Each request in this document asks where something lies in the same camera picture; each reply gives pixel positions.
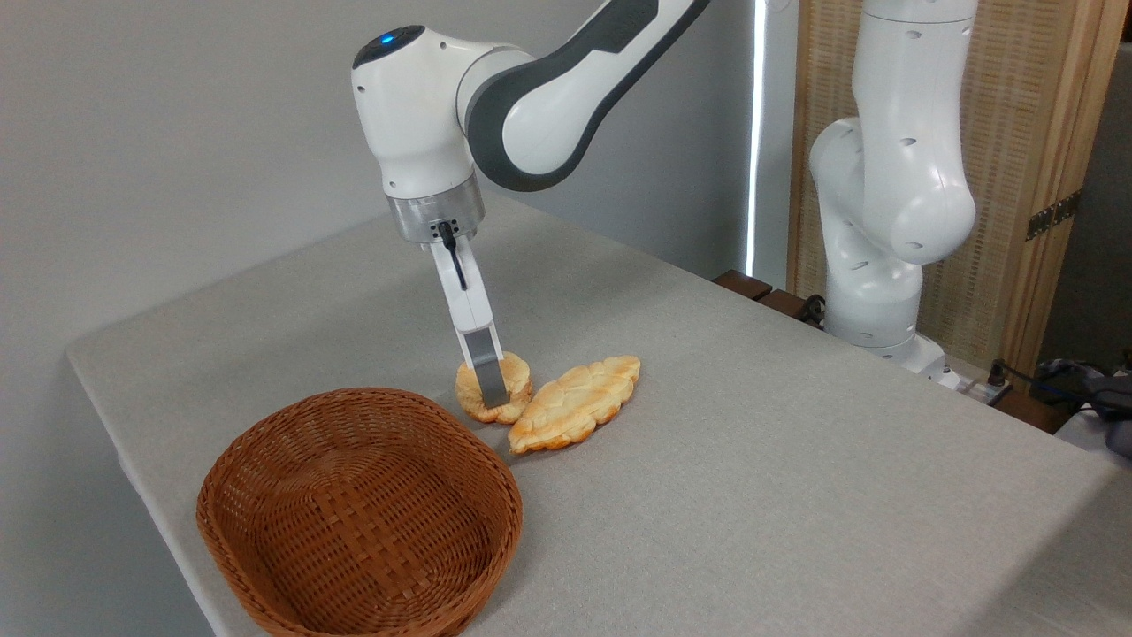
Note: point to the small round bread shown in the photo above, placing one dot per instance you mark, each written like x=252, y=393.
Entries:
x=469, y=389

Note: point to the wooden rattan folding screen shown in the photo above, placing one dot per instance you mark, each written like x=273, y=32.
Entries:
x=1030, y=97

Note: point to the dark metal hinge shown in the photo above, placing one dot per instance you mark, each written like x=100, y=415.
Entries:
x=1052, y=216

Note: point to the grey tablecloth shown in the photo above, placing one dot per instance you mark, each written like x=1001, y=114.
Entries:
x=778, y=460

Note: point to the white power strip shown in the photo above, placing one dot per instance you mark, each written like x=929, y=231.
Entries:
x=973, y=387

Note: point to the dark brown wooden block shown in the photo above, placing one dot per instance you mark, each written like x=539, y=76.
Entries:
x=783, y=305
x=743, y=284

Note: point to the long leaf-shaped bread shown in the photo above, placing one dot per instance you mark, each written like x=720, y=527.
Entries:
x=575, y=402

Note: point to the dark grey bag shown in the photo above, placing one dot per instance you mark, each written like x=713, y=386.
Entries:
x=1105, y=398

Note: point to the black power plug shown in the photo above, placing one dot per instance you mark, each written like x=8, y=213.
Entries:
x=998, y=373

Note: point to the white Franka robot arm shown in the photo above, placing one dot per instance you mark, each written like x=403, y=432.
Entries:
x=416, y=115

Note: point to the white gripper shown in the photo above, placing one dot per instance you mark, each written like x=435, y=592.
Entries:
x=464, y=292

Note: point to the brown wicker basket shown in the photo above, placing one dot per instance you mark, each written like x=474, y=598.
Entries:
x=354, y=504

